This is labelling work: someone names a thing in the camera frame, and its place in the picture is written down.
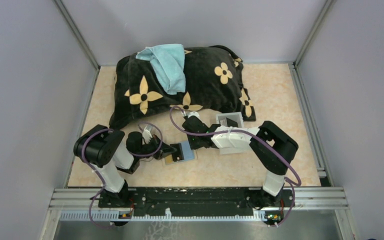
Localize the light blue towel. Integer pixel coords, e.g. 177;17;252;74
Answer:
135;43;186;95

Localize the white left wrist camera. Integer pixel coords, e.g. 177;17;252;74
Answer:
142;126;153;144

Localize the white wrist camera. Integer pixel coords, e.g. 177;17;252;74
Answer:
186;111;201;120
142;126;153;144

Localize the black credit card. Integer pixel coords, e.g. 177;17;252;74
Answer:
170;143;184;162

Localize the beige card holder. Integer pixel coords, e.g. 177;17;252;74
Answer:
164;140;196;166

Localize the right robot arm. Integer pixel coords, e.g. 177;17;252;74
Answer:
182;115;299;206

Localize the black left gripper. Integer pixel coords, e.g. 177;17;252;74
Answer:
137;134;178;160

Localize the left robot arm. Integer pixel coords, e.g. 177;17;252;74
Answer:
73;124;178;207

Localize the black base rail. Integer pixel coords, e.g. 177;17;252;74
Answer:
98;187;293;217

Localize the stack of credit cards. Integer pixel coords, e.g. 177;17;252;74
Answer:
219;117;240;128

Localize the black pillow with yellow flowers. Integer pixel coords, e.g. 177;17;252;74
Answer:
109;44;256;129

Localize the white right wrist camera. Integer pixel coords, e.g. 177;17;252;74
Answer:
186;111;201;120

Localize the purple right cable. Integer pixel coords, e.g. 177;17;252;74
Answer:
169;105;302;227

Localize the white plastic tray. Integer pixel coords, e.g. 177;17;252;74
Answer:
215;112;251;155

